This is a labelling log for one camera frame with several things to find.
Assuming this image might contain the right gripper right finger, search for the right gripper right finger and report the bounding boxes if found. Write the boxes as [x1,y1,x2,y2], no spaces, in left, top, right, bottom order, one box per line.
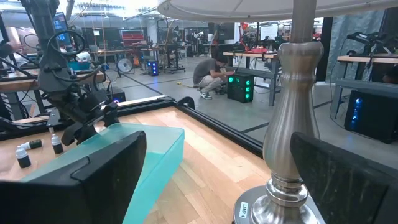
[289,131,398,224]

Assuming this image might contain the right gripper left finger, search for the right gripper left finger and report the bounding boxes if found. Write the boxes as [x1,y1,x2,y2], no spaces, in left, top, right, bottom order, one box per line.
[0,130,147,224]

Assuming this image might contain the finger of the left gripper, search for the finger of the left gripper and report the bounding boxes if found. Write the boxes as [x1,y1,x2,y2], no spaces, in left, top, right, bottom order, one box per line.
[102,101,121,128]
[60,122,98,147]

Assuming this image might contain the teal plastic bin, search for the teal plastic bin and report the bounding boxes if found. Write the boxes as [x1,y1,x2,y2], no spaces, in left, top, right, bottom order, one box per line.
[67,61,91,71]

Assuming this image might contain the white paper roll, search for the white paper roll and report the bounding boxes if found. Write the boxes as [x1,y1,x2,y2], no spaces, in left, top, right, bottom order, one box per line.
[74,51,92,63]

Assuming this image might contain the round floor fan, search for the round floor fan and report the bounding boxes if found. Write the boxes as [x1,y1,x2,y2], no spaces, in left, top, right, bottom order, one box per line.
[115,57,135,75]

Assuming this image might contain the teal translucent plastic tray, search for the teal translucent plastic tray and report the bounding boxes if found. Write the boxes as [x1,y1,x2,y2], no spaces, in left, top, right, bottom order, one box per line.
[20,123,186,224]

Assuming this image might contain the small black computer tower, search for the small black computer tower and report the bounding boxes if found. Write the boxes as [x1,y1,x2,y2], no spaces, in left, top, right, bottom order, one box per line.
[146,60,159,77]

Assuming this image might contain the wooden table black legs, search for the wooden table black legs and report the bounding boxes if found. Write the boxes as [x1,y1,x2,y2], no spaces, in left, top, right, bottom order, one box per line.
[0,68,105,122]

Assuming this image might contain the black computer tower blue lights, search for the black computer tower blue lights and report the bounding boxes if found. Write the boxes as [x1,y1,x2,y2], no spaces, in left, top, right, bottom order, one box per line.
[343,89,398,144]

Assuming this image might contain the computer monitor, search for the computer monitor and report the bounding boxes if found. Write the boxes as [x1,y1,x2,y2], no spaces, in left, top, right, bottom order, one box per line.
[52,11,72,47]

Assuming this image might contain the red tool chest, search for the red tool chest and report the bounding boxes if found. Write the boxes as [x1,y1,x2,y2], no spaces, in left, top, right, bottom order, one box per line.
[120,29,146,47]

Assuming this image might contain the person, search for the person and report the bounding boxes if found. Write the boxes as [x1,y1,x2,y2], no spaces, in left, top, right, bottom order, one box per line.
[0,26,40,68]
[192,54,236,100]

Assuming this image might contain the silver lamp with white shade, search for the silver lamp with white shade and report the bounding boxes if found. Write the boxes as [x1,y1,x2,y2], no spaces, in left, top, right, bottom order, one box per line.
[157,0,398,224]

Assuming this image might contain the black computer tower green lights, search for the black computer tower green lights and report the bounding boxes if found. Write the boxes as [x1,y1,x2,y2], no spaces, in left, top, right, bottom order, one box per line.
[226,73,255,104]

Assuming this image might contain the black vertical pillar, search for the black vertical pillar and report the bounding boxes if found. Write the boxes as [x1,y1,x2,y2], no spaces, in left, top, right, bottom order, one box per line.
[315,17,333,82]

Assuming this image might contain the wooden table grey legs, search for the wooden table grey legs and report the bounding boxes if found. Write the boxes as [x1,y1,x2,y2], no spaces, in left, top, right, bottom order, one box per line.
[223,51,280,106]

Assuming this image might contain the black aluminium table frame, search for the black aluminium table frame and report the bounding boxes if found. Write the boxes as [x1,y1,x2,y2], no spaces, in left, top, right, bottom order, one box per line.
[0,95,265,158]

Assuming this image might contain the wooden workbench grey frame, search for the wooden workbench grey frame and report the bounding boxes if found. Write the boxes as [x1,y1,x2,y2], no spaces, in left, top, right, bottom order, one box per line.
[330,54,398,121]

